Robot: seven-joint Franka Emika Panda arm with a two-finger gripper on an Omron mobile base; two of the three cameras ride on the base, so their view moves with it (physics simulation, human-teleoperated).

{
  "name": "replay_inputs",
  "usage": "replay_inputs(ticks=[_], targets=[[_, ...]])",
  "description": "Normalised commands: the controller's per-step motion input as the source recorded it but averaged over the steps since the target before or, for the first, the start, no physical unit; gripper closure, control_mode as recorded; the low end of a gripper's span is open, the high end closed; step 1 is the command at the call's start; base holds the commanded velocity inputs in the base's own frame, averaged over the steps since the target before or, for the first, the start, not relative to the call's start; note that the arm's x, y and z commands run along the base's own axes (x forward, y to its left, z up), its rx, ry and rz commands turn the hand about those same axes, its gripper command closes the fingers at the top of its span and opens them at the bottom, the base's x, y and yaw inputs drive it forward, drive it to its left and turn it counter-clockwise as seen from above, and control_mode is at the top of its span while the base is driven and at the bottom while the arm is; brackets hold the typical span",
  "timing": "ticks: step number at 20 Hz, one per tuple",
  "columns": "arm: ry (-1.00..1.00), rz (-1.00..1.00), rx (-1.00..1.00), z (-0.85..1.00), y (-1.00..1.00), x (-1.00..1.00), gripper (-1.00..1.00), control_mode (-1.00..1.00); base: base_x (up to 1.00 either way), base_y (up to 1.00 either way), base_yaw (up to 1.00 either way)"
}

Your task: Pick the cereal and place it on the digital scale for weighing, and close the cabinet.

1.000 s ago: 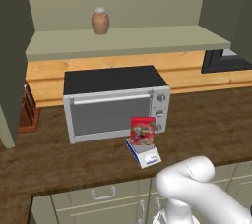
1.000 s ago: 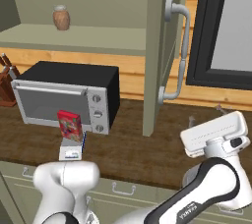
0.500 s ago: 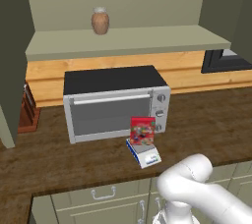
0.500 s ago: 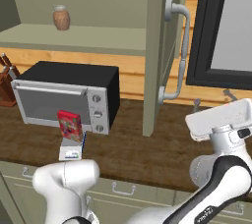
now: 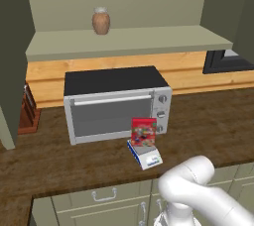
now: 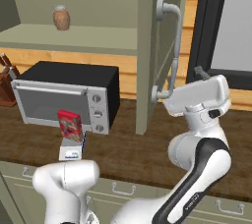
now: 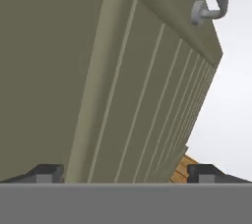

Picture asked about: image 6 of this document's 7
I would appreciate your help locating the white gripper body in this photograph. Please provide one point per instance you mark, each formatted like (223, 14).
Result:
(200, 92)

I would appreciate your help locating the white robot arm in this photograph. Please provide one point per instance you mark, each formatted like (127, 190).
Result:
(197, 159)

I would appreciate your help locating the olive green cabinet door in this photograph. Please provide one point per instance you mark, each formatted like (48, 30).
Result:
(146, 54)

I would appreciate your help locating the red cereal box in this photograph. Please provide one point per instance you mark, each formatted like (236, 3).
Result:
(69, 126)

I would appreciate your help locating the black framed window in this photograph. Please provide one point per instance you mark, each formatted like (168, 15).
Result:
(233, 21)

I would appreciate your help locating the black and silver toaster oven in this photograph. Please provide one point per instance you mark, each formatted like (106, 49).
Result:
(98, 80)

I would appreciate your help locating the olive green base cabinets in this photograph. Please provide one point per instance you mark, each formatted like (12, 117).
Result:
(138, 201)

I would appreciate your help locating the brown ceramic jar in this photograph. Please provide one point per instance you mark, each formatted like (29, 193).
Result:
(61, 18)

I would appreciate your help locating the brown knife block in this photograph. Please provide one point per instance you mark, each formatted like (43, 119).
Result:
(6, 87)

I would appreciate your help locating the olive green wall cabinet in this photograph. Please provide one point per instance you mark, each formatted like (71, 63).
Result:
(82, 5)

